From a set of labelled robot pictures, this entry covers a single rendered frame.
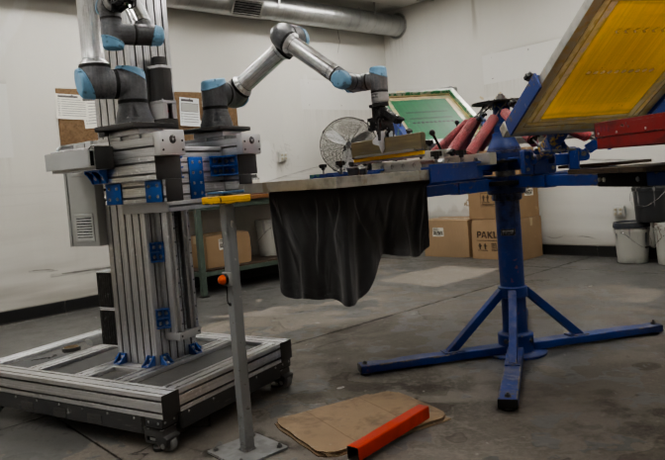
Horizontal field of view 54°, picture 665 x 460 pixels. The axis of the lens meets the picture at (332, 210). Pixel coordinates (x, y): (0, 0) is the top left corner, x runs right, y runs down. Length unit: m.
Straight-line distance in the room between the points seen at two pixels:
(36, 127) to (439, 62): 4.48
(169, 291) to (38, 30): 3.68
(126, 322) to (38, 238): 2.97
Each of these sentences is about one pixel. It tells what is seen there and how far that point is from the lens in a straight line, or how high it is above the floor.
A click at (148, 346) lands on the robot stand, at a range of 3.02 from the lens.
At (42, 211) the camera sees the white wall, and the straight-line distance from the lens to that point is 5.99.
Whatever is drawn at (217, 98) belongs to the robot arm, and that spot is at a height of 1.39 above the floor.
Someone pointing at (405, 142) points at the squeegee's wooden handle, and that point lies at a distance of 2.70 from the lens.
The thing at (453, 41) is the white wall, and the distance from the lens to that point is 7.86.
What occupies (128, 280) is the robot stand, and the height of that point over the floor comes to 0.60.
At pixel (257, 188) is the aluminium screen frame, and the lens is 2.53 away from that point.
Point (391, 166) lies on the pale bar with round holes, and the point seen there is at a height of 1.02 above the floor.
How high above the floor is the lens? 0.99
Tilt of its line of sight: 3 degrees down
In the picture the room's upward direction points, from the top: 4 degrees counter-clockwise
